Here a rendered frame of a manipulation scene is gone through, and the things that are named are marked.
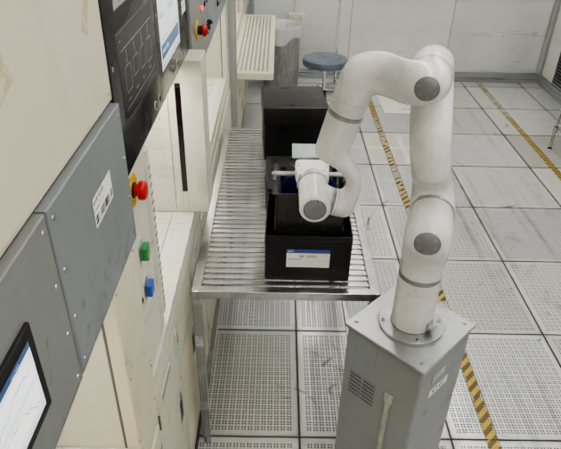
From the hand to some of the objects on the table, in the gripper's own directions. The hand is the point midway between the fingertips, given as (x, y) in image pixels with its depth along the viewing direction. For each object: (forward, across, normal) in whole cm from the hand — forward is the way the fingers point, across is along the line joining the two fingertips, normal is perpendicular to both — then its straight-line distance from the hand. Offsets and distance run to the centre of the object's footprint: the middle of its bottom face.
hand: (311, 157), depth 177 cm
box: (+87, +4, +37) cm, 95 cm away
